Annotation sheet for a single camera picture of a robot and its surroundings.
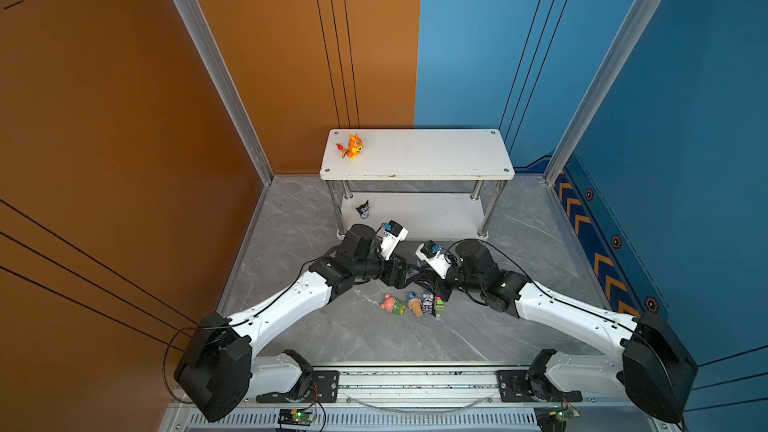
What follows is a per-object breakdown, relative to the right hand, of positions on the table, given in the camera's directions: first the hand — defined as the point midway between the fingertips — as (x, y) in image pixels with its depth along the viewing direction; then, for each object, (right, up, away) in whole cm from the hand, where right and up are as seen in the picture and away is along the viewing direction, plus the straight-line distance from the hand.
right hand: (416, 274), depth 78 cm
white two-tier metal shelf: (+11, +27, +41) cm, 50 cm away
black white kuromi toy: (-16, +16, +18) cm, 29 cm away
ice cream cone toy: (0, -10, +6) cm, 12 cm away
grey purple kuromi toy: (+4, -10, +6) cm, 12 cm away
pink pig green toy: (-6, -10, +5) cm, 12 cm away
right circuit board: (+32, -33, -8) cm, 47 cm away
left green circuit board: (-29, -32, -8) cm, 44 cm away
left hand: (-1, +3, -2) cm, 3 cm away
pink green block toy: (+7, -10, +7) cm, 14 cm away
